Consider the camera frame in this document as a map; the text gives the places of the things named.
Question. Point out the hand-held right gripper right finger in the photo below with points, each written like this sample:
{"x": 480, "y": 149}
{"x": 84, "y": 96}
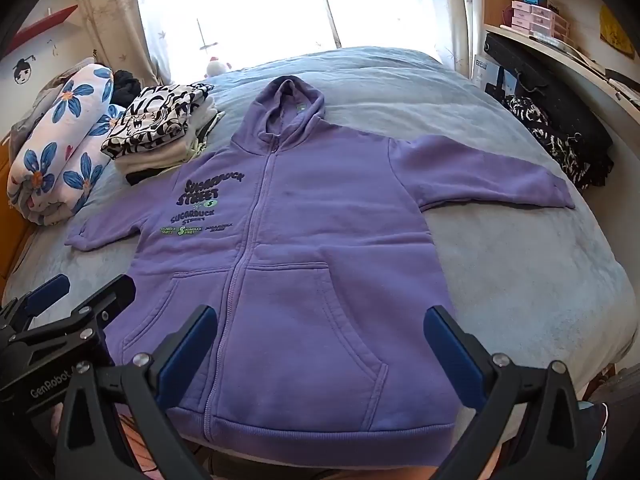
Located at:
{"x": 452, "y": 355}

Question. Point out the cartoon face wall sticker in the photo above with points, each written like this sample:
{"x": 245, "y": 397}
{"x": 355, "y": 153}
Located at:
{"x": 22, "y": 71}

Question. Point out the white cardboard box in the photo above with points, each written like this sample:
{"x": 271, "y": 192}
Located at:
{"x": 480, "y": 72}

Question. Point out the wooden headboard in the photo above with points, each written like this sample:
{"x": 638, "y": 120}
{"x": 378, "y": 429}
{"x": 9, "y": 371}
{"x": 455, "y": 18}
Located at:
{"x": 10, "y": 240}

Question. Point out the purple zip hoodie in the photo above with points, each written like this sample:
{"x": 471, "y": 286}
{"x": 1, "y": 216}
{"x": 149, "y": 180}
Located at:
{"x": 310, "y": 240}

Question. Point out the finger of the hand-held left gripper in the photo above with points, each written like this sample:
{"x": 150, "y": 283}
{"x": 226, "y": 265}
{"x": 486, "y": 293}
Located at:
{"x": 47, "y": 291}
{"x": 107, "y": 296}

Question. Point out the white plush toy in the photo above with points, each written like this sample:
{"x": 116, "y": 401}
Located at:
{"x": 217, "y": 66}

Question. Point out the pink drawer organizer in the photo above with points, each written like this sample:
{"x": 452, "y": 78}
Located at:
{"x": 535, "y": 20}

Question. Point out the floral sheer curtain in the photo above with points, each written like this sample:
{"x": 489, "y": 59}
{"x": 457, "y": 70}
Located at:
{"x": 450, "y": 10}
{"x": 110, "y": 10}

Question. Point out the dark crumpled cloth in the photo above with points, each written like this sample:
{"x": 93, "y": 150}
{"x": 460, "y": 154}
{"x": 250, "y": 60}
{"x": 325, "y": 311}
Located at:
{"x": 125, "y": 85}

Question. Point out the pale yellow folded cloth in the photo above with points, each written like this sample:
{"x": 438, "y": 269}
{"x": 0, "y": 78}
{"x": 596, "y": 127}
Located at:
{"x": 202, "y": 137}

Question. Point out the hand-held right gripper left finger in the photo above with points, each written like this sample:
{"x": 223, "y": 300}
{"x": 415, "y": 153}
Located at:
{"x": 186, "y": 355}

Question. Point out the red wall shelf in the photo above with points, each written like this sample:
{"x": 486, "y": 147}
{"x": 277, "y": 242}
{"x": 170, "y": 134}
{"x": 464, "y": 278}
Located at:
{"x": 40, "y": 22}

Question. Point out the black and white patterned garment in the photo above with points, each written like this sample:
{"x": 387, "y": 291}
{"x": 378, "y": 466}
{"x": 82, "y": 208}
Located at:
{"x": 555, "y": 145}

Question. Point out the blue floral pillows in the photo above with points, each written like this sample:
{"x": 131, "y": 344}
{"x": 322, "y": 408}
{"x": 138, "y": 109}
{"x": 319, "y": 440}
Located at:
{"x": 60, "y": 135}

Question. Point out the black and white printed folded cloth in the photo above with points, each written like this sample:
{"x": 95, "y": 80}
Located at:
{"x": 150, "y": 120}

